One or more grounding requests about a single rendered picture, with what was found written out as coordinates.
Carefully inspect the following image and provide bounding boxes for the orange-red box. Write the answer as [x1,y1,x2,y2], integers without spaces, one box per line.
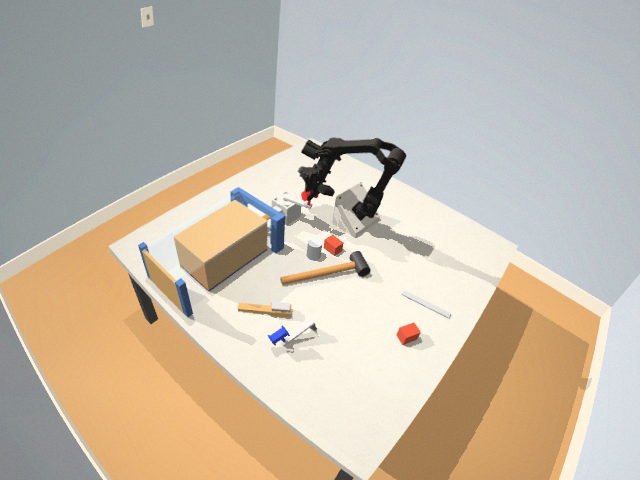
[323,235,344,256]
[396,323,421,345]

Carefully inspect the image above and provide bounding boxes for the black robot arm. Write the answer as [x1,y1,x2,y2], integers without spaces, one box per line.
[299,137,406,221]

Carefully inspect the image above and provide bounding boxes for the grey cylinder with white end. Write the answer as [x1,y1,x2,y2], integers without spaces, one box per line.
[307,237,322,261]

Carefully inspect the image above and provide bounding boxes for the black mallet with wooden handle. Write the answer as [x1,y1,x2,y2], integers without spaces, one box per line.
[280,251,370,285]

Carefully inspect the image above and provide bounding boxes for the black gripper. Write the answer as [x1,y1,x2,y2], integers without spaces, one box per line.
[304,162,335,201]

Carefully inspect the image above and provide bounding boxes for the grey flat bar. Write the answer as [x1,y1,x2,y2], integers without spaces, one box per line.
[402,290,451,319]

